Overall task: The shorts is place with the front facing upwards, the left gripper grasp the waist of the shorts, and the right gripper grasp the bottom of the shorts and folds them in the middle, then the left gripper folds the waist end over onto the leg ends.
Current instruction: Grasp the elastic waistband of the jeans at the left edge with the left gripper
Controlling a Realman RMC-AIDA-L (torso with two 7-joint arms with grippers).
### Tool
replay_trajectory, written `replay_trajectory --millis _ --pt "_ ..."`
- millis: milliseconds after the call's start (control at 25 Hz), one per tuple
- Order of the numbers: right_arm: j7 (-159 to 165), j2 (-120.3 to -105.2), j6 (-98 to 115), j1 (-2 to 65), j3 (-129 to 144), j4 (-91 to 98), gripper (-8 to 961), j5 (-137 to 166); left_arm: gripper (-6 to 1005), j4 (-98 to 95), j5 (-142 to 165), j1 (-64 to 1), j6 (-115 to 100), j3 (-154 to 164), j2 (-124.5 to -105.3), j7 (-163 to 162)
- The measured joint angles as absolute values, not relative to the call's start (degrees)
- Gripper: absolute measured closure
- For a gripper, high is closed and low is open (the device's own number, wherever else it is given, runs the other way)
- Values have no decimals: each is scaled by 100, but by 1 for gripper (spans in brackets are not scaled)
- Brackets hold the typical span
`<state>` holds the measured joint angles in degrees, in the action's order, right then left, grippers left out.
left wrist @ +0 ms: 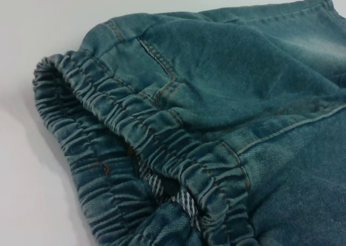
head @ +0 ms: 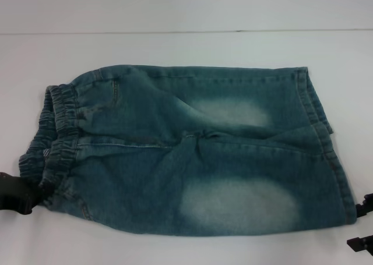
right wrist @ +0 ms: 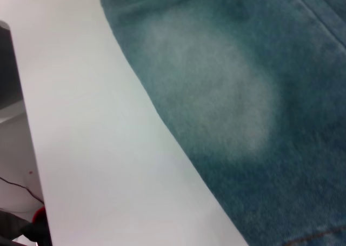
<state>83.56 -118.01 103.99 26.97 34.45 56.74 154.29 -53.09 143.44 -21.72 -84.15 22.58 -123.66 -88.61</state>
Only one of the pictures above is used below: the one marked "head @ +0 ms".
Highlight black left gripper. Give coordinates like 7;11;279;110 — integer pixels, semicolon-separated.
0;172;40;216

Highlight blue denim shorts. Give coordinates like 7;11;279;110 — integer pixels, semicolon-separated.
19;64;358;237

